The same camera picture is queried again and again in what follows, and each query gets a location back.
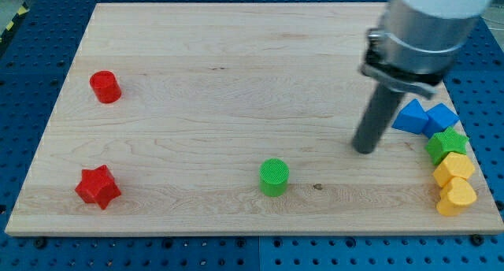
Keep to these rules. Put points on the light wooden board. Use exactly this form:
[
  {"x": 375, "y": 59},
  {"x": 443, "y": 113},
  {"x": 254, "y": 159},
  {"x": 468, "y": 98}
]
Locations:
[{"x": 210, "y": 92}]

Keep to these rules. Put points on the blue cube block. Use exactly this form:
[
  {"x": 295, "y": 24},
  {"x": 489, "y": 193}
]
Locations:
[{"x": 440, "y": 117}]

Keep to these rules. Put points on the green cylinder block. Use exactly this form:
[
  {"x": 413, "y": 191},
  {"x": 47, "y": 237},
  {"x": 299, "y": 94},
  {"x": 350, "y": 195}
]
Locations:
[{"x": 274, "y": 175}]

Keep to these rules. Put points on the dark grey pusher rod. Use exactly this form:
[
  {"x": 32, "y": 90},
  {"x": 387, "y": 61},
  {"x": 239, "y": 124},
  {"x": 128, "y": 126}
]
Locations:
[{"x": 376, "y": 118}]

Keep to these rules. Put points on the yellow hexagon block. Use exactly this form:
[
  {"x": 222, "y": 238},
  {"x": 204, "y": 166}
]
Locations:
[{"x": 453, "y": 165}]

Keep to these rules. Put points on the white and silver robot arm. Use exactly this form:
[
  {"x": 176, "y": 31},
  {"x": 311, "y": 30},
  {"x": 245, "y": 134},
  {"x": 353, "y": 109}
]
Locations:
[{"x": 416, "y": 42}]

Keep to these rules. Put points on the red star block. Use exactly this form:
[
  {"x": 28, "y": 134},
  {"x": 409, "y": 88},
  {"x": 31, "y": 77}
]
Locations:
[{"x": 97, "y": 186}]

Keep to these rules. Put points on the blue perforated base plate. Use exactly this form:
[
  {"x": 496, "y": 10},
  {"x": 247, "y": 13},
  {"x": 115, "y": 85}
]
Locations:
[{"x": 36, "y": 51}]

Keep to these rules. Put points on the red cylinder block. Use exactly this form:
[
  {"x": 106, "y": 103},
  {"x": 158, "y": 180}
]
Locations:
[{"x": 105, "y": 86}]

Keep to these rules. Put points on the yellow heart block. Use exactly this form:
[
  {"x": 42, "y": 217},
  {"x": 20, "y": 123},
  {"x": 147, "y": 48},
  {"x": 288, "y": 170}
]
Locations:
[{"x": 456, "y": 197}]

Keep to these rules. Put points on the green star block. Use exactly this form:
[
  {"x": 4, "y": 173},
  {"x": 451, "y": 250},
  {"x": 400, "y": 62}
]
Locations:
[{"x": 443, "y": 143}]

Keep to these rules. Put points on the blue triangle block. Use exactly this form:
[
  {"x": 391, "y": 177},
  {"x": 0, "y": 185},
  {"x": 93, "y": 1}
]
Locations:
[{"x": 411, "y": 118}]

